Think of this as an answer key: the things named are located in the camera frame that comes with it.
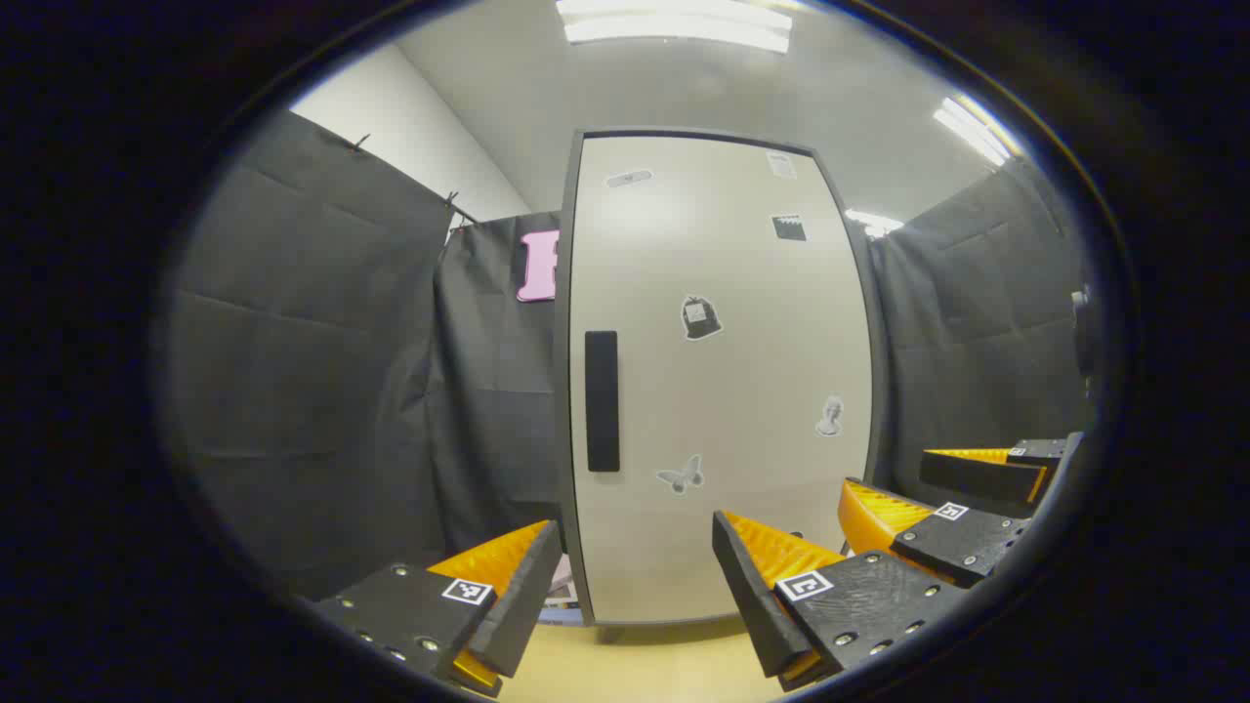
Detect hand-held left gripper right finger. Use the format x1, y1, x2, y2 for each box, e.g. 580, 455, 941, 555
711, 510, 970, 694

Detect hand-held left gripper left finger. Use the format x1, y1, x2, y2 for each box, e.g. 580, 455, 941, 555
311, 519, 564, 698

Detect grey cabinet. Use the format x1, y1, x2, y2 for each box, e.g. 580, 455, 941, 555
553, 125, 892, 632

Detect black door handle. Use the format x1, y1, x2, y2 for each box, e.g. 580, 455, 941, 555
584, 330, 622, 474

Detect stack of booklets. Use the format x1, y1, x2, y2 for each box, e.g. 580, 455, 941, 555
540, 557, 586, 626

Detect ceiling light panel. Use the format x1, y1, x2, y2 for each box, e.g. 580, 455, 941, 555
555, 0, 794, 56
845, 208, 905, 239
932, 93, 1022, 167

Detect black backdrop cloth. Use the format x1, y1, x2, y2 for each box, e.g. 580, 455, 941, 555
161, 107, 1100, 601

